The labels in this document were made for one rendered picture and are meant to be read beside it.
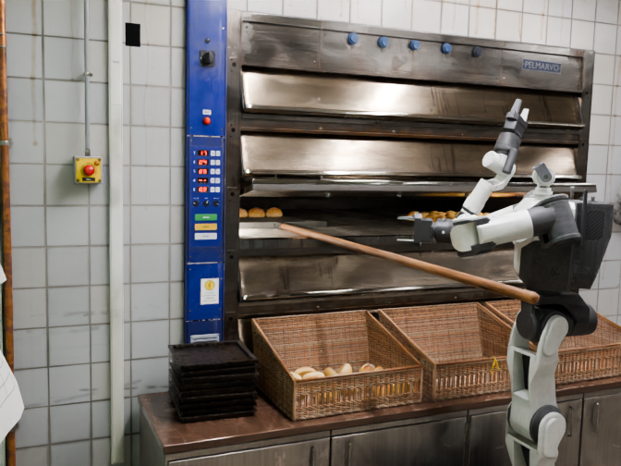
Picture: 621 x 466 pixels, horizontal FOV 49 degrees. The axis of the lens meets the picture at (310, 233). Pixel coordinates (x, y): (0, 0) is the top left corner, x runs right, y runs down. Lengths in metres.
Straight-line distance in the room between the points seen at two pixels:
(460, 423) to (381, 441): 0.36
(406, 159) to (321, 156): 0.42
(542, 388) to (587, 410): 0.77
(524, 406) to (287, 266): 1.11
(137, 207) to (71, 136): 0.36
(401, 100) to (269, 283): 1.01
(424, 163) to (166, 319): 1.35
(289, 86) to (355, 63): 0.33
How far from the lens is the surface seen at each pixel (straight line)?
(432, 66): 3.25
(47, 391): 2.84
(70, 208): 2.70
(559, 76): 3.71
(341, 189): 2.83
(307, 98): 2.92
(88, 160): 2.63
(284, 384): 2.59
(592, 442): 3.37
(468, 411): 2.88
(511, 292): 1.87
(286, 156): 2.88
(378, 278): 3.12
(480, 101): 3.39
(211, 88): 2.76
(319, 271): 3.00
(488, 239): 2.17
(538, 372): 2.48
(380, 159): 3.07
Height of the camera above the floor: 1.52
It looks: 6 degrees down
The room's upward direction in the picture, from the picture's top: 1 degrees clockwise
